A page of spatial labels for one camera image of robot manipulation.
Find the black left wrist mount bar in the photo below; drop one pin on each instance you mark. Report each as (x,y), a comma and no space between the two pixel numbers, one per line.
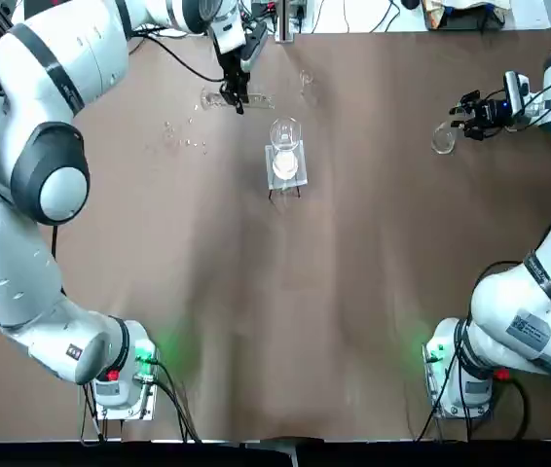
(255,44)

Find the orange brown packet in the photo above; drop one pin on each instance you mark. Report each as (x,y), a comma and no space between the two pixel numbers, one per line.
(433,14)

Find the aluminium camera post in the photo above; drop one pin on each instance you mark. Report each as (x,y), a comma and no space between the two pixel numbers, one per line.
(286,19)

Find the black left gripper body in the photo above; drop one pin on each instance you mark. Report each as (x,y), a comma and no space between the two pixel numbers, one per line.
(234,68)

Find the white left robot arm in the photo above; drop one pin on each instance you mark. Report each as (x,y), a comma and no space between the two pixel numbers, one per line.
(37,97)

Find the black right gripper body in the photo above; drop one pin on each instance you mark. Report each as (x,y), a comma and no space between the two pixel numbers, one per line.
(494,113)

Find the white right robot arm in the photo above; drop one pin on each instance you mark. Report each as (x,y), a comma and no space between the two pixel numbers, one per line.
(524,316)

